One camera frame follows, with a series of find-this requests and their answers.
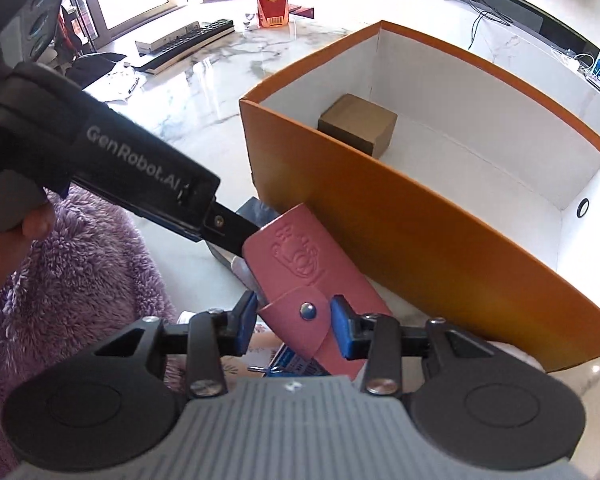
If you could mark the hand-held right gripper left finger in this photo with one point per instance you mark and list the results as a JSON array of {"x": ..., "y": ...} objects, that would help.
[{"x": 244, "y": 322}]

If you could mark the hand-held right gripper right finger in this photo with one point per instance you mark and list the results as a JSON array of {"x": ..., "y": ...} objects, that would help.
[{"x": 341, "y": 330}]

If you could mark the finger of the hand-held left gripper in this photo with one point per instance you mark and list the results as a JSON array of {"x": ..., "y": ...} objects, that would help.
[{"x": 230, "y": 230}]

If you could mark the pink leather key case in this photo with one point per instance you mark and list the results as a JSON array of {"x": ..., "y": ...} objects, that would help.
[{"x": 290, "y": 260}]

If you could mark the orange cardboard box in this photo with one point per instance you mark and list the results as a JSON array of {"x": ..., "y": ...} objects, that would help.
[{"x": 380, "y": 220}]

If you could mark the purple fuzzy sleeved left forearm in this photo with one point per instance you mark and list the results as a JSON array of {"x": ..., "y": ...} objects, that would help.
[{"x": 80, "y": 280}]

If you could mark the person's left hand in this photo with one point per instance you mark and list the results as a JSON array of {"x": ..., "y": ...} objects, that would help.
[{"x": 35, "y": 225}]

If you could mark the grey-blue foil packet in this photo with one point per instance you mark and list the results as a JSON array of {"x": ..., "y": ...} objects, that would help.
[{"x": 260, "y": 210}]

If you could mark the blue printed packet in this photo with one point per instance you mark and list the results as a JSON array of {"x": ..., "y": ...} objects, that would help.
[{"x": 292, "y": 362}]

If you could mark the black keyboard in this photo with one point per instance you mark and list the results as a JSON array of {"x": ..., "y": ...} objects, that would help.
[{"x": 180, "y": 57}]

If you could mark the silver remote control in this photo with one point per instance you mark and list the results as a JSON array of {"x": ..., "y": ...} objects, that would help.
[{"x": 167, "y": 39}]

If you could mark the black remote control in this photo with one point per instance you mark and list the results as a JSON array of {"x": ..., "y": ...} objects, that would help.
[{"x": 217, "y": 26}]

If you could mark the small brown cardboard box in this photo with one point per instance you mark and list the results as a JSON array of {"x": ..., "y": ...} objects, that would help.
[{"x": 360, "y": 120}]

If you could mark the dark red box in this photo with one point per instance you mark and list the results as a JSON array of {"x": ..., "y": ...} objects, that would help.
[{"x": 307, "y": 10}]

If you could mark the white marble TV cabinet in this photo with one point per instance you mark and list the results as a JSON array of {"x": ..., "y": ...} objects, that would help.
[{"x": 520, "y": 45}]

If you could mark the white power strip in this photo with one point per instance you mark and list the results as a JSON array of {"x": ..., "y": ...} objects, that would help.
[{"x": 575, "y": 60}]

